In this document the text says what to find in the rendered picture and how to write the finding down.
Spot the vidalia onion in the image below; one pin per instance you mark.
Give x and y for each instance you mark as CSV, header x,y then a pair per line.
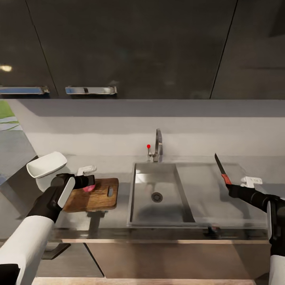
x,y
89,188

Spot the parer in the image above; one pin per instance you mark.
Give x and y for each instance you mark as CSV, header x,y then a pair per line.
x,y
223,174

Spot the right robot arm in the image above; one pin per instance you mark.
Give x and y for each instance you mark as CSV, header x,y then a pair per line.
x,y
274,206

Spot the bowl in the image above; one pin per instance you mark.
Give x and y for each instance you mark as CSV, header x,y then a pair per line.
x,y
46,165

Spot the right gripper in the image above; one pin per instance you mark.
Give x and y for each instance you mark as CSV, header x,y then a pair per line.
x,y
242,192

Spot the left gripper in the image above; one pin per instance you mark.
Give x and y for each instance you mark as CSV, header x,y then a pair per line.
x,y
87,181

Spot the cutting board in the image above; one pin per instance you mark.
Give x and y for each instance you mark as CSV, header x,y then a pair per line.
x,y
96,199

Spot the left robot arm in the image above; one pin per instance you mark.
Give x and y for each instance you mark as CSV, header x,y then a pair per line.
x,y
20,256

